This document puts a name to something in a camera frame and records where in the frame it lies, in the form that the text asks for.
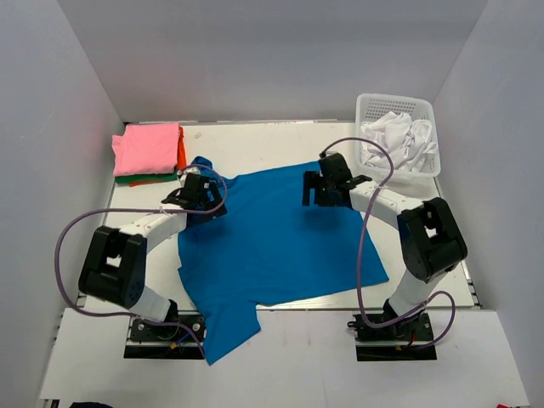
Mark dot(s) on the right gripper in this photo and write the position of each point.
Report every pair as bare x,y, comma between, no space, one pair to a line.
313,180

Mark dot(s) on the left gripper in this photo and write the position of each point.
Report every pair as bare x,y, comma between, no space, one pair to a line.
216,207

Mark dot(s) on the blue t-shirt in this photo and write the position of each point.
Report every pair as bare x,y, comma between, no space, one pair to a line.
269,249

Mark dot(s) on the white t-shirt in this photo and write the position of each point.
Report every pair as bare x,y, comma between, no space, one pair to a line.
409,143

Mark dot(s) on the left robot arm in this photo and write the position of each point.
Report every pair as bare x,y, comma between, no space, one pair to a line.
114,269

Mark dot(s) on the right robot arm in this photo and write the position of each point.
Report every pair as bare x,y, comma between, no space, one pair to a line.
430,240

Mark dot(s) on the orange folded t-shirt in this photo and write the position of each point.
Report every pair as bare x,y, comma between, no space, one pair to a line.
181,155

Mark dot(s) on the green folded t-shirt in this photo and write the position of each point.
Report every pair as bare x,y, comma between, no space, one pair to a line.
139,179

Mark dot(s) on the pink folded t-shirt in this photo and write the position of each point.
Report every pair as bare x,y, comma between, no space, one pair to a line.
146,149

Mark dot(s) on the white plastic basket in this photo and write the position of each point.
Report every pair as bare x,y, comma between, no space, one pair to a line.
371,157

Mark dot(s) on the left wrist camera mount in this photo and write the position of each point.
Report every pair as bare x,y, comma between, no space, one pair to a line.
187,169

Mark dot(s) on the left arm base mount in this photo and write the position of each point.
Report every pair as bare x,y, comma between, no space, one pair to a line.
148,342

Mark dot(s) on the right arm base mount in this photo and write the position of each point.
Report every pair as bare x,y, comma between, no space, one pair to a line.
401,342

